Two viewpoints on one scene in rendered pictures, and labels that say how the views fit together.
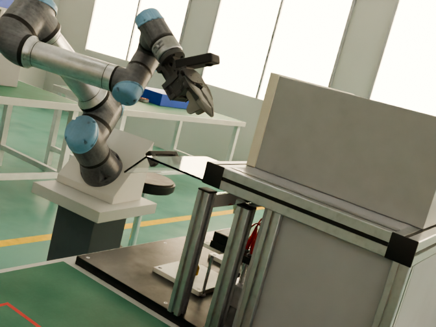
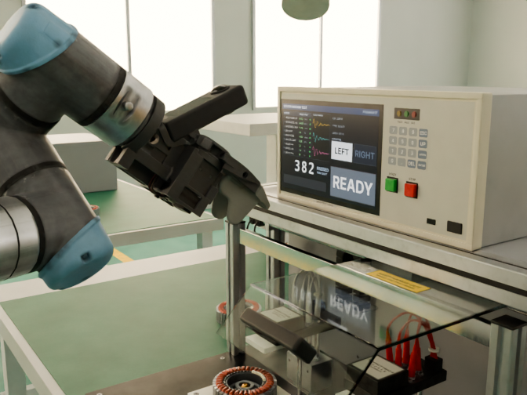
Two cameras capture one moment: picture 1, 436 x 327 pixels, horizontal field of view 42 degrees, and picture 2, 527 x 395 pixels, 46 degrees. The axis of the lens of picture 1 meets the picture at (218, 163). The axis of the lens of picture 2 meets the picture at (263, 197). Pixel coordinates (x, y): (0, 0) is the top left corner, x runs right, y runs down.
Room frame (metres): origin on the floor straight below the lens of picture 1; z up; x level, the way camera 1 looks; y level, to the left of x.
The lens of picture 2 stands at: (1.17, 0.76, 1.34)
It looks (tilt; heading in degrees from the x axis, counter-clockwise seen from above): 11 degrees down; 293
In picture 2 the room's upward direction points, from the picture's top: straight up
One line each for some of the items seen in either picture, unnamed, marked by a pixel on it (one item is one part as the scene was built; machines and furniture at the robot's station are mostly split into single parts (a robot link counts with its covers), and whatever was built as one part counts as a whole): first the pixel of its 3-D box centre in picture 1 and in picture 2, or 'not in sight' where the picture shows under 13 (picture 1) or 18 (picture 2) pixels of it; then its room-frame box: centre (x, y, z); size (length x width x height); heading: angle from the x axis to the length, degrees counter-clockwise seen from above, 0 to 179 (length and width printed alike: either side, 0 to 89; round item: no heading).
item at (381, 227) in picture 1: (362, 198); (430, 215); (1.31, -0.35, 1.09); 0.68 x 0.44 x 0.05; 147
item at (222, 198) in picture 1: (275, 193); (336, 273); (1.42, -0.16, 1.03); 0.62 x 0.01 x 0.03; 147
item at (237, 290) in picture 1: (241, 292); not in sight; (1.30, -0.13, 0.80); 0.07 x 0.05 x 0.06; 147
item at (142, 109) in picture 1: (150, 141); not in sight; (5.61, 0.71, 0.37); 1.90 x 0.90 x 0.75; 147
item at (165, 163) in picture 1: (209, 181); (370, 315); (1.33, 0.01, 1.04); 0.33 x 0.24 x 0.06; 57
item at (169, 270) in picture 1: (193, 276); not in sight; (1.38, -0.01, 0.78); 0.15 x 0.15 x 0.01; 57
